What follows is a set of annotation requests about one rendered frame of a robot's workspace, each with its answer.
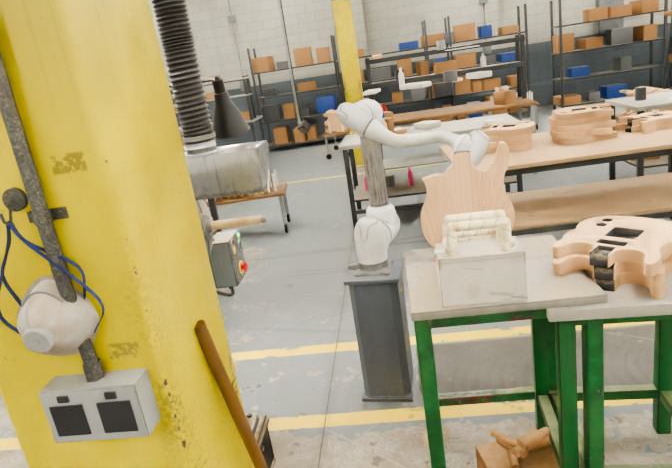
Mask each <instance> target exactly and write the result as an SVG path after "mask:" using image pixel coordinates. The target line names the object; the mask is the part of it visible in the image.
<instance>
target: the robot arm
mask: <svg viewBox="0 0 672 468"><path fill-rule="evenodd" d="M336 115H337V118H338V119H339V121H340V122H341V123H342V124H343V125H344V126H346V127H347V128H349V129H350V130H352V131H354V132H355V133H356V134H357V135H358V136H359V137H360V143H361V149H362V156H363V163H364V169H365V176H366V183H367V189H368V196H369V202H370V205H369V206H368V208H367V210H366V217H363V218H361V219H360V220H359V221H358V222H357V223H356V226H355V229H354V242H355V249H356V255H357V258H358V262H357V263H354V264H350V265H349V270H355V271H356V272H355V273H354V277H365V276H389V275H390V269H391V265H392V264H393V260H392V259H388V255H387V250H388V247H389V243H390V242H391V241H392V240H393V239H394V238H395V237H396V235H397V234H398V232H399V229H400V220H399V217H398V215H397V213H396V211H395V208H394V206H393V205H392V204H391V203H390V202H388V194H387V187H386V180H385V173H384V166H383V159H382V152H381V145H380V143H382V144H384V145H387V146H390V147H397V148H404V147H412V146H419V145H426V144H432V143H445V144H447V145H449V146H450V147H451V148H452V151H453V152H454V151H458V150H469V151H470V152H471V161H472V164H473V165H474V166H475V167H477V166H478V165H479V163H480V162H481V160H482V159H483V157H484V155H485V153H486V150H487V148H488V145H489V137H488V136H487V135H486V134H485V133H483V132H482V131H481V130H474V131H472V132H470V134H469V135H466V134H464V135H457V134H454V133H451V132H447V131H432V132H423V133H414V134H403V135H401V134H395V133H392V132H391V131H389V130H388V129H387V128H386V127H384V126H383V125H382V116H383V111H382V108H381V106H380V104H379V103H378V102H376V101H374V100H371V99H364V100H360V101H358V102H356V103H353V104H351V103H342V104H340V105H339V107H338V109H337V111H336Z"/></svg>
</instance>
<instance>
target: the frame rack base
mask: <svg viewBox="0 0 672 468"><path fill-rule="evenodd" d="M512 238H513V239H514V241H515V246H514V248H512V251H510V252H503V251H502V248H501V243H499V242H497V238H489V239H479V240H469V241H459V242H457V246H458V256H456V257H449V256H448V254H446V253H438V254H436V258H437V268H438V278H439V288H440V294H441V300H442V306H443V308H446V307H458V306H471V305H483V304H495V303H508V302H520V301H528V297H527V277H526V258H525V251H524V249H523V247H522V246H521V244H520V242H519V241H518V239H517V238H516V236H512Z"/></svg>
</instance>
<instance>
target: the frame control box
mask: <svg viewBox="0 0 672 468"><path fill-rule="evenodd" d="M237 232H238V230H231V231H223V232H217V233H216V234H215V235H214V236H213V238H215V241H214V242H213V244H212V250H211V254H210V256H209V259H210V264H211V268H212V272H213V277H214V281H215V285H216V288H217V289H218V288H227V287H229V289H230V290H231V293H226V292H222V291H218V290H216V292H217V294H218V295H222V296H226V297H232V296H233V295H234V294H235V290H234V287H236V286H238V285H239V284H240V282H241V280H242V279H243V277H244V275H245V274H246V272H247V271H244V269H241V267H240V266H241V265H243V263H244V262H245V258H244V253H243V248H242V245H241V246H240V245H239V239H240V236H239V238H237ZM231 239H233V240H234V245H233V246H232V244H231ZM234 246H235V247H236V254H235V253H234Z"/></svg>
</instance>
